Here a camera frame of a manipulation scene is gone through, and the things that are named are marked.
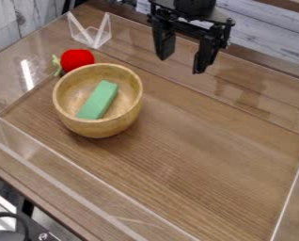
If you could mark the red plush tomato toy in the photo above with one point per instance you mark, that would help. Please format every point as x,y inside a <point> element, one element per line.
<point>71,60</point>

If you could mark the brown wooden bowl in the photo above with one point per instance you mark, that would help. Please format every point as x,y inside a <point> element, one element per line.
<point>75,87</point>

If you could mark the clear acrylic corner bracket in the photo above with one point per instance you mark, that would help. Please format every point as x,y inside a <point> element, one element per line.
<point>91,36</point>

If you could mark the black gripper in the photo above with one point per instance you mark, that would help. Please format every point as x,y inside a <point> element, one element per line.
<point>197,18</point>

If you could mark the green rectangular block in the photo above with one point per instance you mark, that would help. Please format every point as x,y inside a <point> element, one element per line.
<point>99,101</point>

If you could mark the black table leg bracket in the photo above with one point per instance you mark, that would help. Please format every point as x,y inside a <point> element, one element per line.
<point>38,232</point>

